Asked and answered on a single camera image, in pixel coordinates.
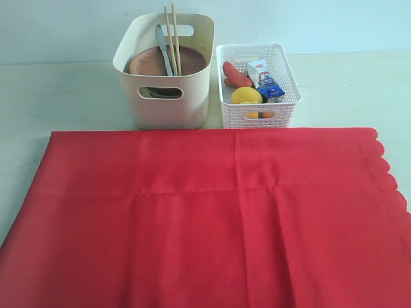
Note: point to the brown egg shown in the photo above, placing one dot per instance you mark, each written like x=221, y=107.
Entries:
x=266, y=115

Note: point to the yellow lemon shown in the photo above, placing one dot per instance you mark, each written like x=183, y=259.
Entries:
x=245, y=94

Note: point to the stainless steel cup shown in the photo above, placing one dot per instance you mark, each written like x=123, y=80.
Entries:
x=167, y=93

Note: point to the red sausage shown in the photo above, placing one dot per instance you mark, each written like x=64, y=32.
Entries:
x=234, y=78

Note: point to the white ceramic bowl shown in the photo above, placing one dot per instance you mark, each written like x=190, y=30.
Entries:
x=149, y=92

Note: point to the wooden chopstick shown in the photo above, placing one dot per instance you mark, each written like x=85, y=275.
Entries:
x=171, y=45
x=176, y=34

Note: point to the blue white milk carton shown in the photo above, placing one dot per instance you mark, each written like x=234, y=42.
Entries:
x=264, y=82

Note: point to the brown wooden plate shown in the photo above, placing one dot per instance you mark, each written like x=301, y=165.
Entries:
x=151, y=62

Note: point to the silver metal knife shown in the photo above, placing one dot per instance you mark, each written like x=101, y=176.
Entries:
x=163, y=48

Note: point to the cream plastic storage bin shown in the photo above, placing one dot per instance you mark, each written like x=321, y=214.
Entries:
x=196, y=31

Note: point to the red table cloth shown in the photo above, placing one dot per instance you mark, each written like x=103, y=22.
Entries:
x=298, y=217

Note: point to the white perforated plastic basket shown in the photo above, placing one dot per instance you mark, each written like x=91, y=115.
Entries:
x=247, y=116

